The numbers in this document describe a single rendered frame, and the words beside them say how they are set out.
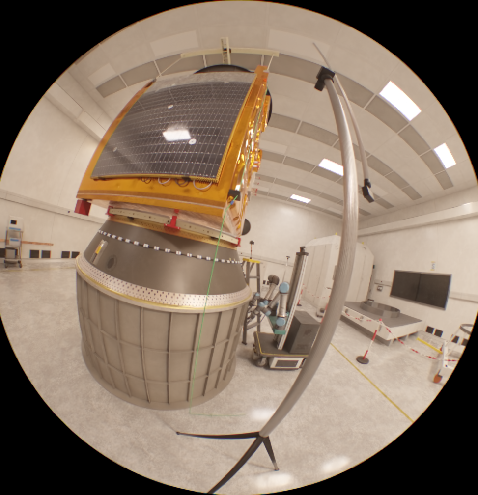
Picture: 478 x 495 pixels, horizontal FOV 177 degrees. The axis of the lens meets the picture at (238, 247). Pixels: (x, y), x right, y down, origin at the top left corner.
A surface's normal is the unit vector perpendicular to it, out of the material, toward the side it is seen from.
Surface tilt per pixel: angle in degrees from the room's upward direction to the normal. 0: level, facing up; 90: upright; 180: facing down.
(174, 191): 97
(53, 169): 90
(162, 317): 90
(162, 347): 90
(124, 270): 62
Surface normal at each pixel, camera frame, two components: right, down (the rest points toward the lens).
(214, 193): -0.04, 0.10
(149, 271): 0.40, -0.43
